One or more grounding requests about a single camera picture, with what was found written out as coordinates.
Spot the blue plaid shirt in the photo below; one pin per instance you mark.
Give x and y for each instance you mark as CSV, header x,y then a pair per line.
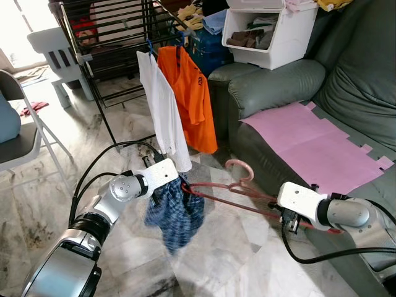
x,y
176,216

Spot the pink clothes hanger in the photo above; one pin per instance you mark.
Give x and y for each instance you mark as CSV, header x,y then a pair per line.
x,y
238,162

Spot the white shirt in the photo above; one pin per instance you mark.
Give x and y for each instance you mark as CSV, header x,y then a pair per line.
x,y
166,117

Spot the pink foam mat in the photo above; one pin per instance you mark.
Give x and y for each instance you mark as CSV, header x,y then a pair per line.
x,y
309,145

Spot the orange shirt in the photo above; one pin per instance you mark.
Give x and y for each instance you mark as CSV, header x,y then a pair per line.
x,y
192,99

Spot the dark blue container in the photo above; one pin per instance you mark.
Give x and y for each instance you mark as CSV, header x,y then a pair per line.
x,y
210,55

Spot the grey green leather sofa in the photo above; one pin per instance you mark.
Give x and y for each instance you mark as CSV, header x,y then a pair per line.
x,y
278,83

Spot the brown folded clothes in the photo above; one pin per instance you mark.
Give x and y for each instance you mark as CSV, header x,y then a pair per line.
x,y
247,38

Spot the black drying rack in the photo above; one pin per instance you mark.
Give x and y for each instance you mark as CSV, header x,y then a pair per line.
x,y
111,37

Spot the small pink cloth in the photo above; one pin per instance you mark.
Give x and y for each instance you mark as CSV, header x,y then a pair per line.
x,y
34,108

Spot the light blue folded cloth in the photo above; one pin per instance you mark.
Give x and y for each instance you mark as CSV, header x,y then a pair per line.
x,y
215,21

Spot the grey folding chair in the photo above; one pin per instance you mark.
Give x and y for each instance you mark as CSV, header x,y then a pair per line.
x,y
15,148

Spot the white open storage bin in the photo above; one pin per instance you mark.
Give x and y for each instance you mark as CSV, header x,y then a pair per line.
x,y
291,43

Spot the blue cushion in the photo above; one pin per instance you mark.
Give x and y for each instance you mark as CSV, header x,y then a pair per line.
x,y
7,120

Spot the red garment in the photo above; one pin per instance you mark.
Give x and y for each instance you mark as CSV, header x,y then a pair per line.
x,y
81,28

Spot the white kids chair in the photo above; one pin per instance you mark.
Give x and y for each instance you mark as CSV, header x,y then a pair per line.
x,y
55,43

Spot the white closed storage bin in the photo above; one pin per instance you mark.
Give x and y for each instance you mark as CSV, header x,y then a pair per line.
x,y
260,4

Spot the pink and white cloth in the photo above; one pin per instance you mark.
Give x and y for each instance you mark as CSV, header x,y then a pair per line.
x,y
300,5

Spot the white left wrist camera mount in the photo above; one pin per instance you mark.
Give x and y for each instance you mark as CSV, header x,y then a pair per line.
x,y
162,174

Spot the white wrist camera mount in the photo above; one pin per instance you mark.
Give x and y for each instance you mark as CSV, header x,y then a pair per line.
x,y
297,199
162,174

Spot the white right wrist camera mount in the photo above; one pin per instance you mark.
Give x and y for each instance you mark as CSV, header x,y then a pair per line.
x,y
297,199

